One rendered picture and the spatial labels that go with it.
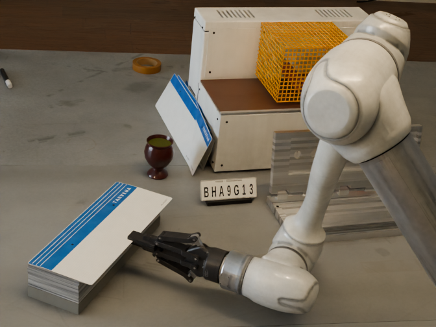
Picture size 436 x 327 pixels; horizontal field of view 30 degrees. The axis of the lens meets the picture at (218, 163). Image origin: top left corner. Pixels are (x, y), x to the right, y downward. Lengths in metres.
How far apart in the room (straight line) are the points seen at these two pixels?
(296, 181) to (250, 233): 0.21
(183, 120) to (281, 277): 0.89
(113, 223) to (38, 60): 1.20
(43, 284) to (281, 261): 0.52
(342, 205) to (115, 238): 0.69
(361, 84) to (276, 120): 1.06
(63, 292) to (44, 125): 0.87
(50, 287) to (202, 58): 0.92
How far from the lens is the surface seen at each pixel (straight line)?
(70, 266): 1.81
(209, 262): 1.80
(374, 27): 1.46
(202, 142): 2.34
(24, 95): 2.76
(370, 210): 2.27
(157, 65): 2.97
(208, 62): 2.44
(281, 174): 2.20
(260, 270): 1.77
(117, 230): 1.92
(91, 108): 2.68
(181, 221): 2.13
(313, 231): 1.85
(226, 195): 2.22
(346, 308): 1.93
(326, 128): 1.29
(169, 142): 2.29
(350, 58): 1.32
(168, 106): 2.63
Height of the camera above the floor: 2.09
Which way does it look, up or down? 30 degrees down
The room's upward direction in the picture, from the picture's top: 6 degrees clockwise
